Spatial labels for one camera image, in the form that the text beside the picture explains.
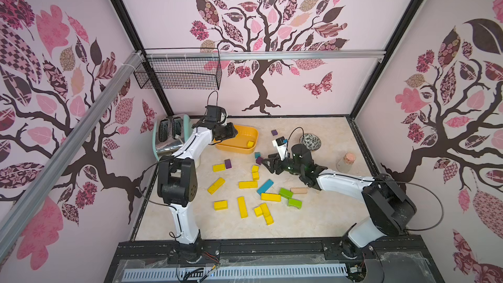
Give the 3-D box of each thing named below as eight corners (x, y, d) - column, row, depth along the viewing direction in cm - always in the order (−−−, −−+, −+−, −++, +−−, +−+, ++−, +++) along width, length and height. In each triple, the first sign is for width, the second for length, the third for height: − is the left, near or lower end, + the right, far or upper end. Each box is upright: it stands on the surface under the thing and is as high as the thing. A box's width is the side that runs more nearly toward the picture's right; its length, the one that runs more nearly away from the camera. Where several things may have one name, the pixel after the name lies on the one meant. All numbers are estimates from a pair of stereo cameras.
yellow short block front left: (213, 210, 86) (212, 208, 84) (214, 202, 88) (214, 200, 87) (227, 210, 86) (227, 208, 84) (228, 202, 88) (228, 200, 87)
